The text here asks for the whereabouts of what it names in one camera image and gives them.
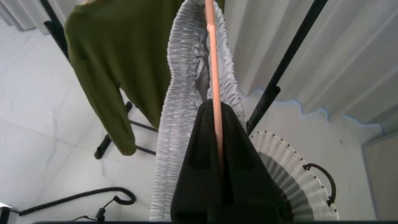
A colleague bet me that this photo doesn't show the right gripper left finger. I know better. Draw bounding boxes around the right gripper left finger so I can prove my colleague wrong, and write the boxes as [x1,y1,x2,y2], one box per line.
[170,99,225,222]

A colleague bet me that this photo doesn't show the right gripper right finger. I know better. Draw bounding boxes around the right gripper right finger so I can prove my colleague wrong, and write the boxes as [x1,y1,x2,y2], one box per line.
[221,101,287,220]

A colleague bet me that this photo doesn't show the pale grey shorts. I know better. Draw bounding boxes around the pale grey shorts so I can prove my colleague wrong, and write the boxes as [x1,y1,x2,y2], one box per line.
[149,0,246,222]

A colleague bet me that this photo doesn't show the pink clothes hanger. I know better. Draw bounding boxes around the pink clothes hanger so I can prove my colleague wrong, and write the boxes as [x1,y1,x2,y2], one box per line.
[204,0,224,170]

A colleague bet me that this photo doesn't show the green shirt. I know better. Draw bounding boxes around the green shirt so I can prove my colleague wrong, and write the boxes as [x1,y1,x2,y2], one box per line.
[64,0,225,156]

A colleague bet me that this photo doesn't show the white laundry basket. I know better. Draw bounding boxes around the white laundry basket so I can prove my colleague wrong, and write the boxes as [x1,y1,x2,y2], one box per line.
[248,130,340,222]

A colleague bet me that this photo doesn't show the black clothes rack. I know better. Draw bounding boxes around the black clothes rack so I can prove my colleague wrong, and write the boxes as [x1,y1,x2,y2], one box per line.
[39,0,329,160]

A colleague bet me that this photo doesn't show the black power adapter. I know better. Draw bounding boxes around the black power adapter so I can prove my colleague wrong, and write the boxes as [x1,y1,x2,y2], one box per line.
[0,205,12,223]

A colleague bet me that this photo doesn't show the black cable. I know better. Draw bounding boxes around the black cable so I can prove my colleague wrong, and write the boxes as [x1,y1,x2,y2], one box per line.
[9,186,137,222]

